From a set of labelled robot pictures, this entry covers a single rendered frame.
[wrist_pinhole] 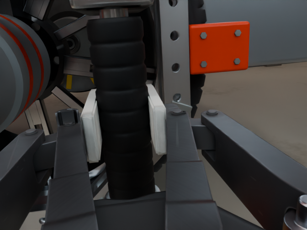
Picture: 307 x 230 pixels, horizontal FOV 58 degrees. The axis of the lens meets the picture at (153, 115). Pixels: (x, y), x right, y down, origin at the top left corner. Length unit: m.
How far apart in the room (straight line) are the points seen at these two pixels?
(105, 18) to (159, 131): 0.08
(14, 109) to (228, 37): 0.29
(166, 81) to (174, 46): 0.05
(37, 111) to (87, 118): 0.38
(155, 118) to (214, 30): 0.27
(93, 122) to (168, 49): 0.26
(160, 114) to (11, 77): 0.19
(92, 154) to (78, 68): 0.35
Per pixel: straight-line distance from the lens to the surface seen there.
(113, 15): 0.18
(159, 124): 0.16
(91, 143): 0.16
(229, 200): 1.55
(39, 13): 0.51
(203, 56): 0.41
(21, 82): 0.32
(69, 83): 0.96
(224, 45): 0.42
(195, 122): 0.16
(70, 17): 0.94
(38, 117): 0.54
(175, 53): 0.40
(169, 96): 0.41
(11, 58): 0.31
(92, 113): 0.16
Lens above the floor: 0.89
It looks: 18 degrees down
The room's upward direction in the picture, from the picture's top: 4 degrees counter-clockwise
